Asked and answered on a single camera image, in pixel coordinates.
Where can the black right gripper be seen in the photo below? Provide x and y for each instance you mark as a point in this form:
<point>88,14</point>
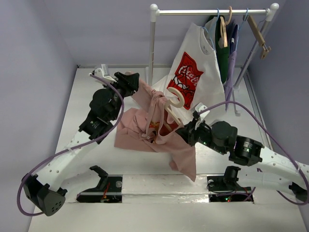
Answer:
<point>187,133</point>

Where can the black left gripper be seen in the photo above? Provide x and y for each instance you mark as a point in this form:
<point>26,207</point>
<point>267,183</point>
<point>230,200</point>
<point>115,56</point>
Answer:
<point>128,83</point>

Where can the pink t shirt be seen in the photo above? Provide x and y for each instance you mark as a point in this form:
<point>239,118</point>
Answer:
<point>152,129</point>

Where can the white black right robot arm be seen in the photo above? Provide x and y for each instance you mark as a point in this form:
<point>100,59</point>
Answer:
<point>253,164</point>

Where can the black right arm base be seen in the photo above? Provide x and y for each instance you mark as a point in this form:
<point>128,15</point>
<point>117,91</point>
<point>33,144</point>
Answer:
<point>225,188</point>

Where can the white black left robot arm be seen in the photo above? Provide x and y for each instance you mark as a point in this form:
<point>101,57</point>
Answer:
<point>42,185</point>

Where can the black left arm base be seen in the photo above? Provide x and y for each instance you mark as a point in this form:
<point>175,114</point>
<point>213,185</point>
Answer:
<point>107,190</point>

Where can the lavender shirt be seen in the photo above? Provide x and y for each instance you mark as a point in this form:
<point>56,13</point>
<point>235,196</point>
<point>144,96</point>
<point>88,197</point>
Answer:
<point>232,36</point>

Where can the white red print t shirt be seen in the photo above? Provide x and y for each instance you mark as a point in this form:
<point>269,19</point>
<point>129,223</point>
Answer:
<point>195,73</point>

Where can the green shirt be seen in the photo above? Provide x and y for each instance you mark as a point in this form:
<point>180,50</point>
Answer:
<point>222,54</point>

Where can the beige hanger with green shirt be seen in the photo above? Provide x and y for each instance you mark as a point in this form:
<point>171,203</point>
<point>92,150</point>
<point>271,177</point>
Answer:
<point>223,25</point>

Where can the wooden clip hanger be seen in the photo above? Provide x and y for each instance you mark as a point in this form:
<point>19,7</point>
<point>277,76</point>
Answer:
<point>259,37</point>

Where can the white metal clothes rack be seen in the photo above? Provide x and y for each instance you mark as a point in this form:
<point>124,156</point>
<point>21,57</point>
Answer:
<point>155,12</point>

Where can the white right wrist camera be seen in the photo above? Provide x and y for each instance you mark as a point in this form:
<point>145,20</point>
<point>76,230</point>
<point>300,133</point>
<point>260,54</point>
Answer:
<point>199,115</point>

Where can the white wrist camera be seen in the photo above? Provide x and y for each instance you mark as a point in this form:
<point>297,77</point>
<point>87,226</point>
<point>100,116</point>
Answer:
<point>102,71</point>
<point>199,115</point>

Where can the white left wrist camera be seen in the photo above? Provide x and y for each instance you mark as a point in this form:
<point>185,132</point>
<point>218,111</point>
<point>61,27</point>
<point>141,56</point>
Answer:
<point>102,71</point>

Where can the blue wire hanger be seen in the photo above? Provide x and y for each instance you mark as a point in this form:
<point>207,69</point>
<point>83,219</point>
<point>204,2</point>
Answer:
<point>210,29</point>
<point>241,25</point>

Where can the blue wire hanger right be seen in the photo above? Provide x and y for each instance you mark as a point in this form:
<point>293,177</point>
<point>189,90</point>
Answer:
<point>241,25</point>

